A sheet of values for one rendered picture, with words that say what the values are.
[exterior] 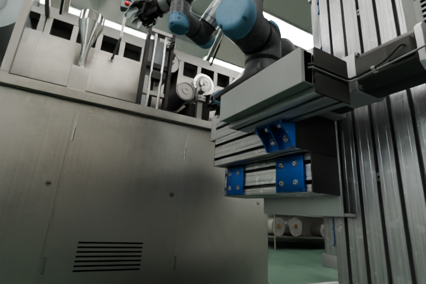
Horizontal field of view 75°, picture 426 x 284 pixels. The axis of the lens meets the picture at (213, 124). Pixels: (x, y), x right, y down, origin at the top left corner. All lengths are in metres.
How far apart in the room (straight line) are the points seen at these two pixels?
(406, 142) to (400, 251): 0.22
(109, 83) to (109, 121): 0.73
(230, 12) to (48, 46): 1.44
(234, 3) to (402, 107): 0.48
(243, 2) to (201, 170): 0.84
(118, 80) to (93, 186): 0.96
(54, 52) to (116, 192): 1.10
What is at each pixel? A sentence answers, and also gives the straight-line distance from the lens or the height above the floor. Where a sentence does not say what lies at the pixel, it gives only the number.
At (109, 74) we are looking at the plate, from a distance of 2.01.
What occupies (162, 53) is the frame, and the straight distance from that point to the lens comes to 1.68.
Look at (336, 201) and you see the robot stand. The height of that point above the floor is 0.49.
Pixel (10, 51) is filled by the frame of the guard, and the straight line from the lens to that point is 1.41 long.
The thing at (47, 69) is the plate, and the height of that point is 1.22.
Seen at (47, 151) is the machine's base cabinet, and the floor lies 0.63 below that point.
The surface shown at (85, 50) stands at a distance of 1.79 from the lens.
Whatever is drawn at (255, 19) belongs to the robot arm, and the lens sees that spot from 0.81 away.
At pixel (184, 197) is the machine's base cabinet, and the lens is 1.33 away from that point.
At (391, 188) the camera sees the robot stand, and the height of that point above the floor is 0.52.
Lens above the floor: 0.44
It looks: 18 degrees up
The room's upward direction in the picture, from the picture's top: 4 degrees clockwise
